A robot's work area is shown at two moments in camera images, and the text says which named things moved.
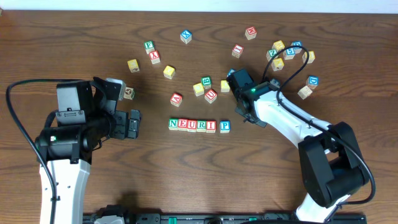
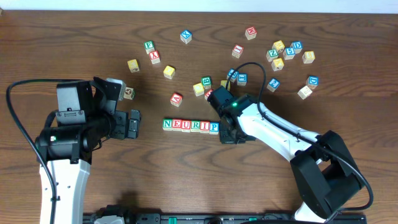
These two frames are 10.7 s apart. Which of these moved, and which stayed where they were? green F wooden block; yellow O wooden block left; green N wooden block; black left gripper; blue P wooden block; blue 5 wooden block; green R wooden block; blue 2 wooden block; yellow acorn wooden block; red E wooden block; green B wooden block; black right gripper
Moved: blue P wooden block; red E wooden block; black right gripper; green R wooden block; green N wooden block
Stayed: yellow acorn wooden block; black left gripper; blue 2 wooden block; green B wooden block; yellow O wooden block left; blue 5 wooden block; green F wooden block
